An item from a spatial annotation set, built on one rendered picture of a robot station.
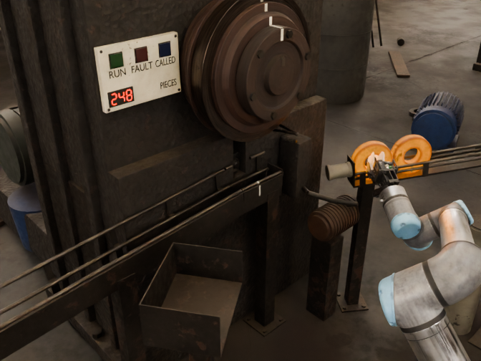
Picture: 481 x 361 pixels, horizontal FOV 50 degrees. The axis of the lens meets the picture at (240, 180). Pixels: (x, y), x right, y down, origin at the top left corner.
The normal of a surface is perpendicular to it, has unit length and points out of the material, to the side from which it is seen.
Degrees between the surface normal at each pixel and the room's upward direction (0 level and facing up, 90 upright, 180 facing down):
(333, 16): 90
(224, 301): 5
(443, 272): 35
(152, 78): 90
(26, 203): 0
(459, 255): 8
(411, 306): 68
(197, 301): 5
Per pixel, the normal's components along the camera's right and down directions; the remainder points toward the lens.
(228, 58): -0.29, 0.12
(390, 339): 0.00, -0.87
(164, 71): 0.68, 0.36
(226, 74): -0.34, 0.33
